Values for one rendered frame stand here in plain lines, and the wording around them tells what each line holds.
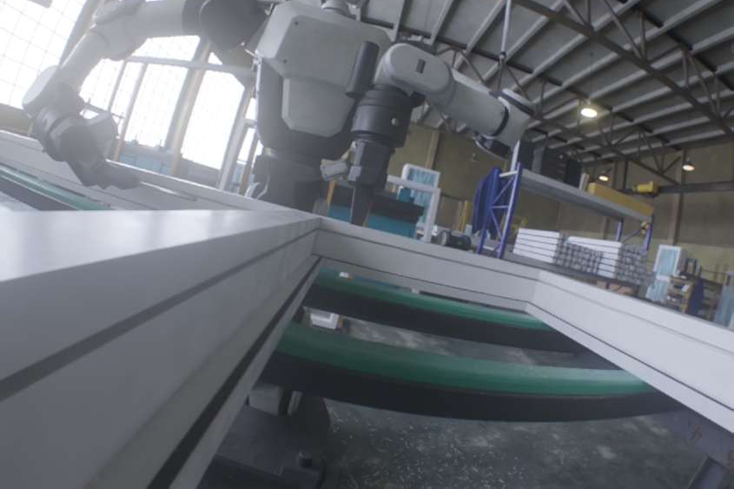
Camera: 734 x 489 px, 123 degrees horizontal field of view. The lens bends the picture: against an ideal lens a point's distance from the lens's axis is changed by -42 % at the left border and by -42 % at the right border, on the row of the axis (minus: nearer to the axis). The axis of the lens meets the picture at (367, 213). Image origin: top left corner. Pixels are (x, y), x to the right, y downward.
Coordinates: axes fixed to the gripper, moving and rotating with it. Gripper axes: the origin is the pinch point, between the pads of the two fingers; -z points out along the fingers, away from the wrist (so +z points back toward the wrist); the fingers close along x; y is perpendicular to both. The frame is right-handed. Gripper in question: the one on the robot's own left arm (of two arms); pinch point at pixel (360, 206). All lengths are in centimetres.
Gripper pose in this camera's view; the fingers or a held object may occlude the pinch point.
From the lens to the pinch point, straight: 53.5
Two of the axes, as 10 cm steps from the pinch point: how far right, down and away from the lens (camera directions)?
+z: 2.4, -9.7, 0.0
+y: -9.7, -2.4, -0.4
